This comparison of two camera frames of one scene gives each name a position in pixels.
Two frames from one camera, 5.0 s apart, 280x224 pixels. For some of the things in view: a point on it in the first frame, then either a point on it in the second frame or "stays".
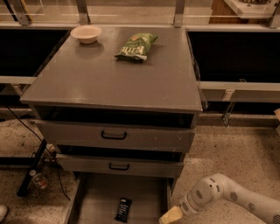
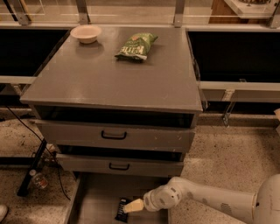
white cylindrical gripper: [185, 206] -> [150, 202]
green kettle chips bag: [136, 47] stays
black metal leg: [27, 182] stays
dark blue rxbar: [123, 209] stays
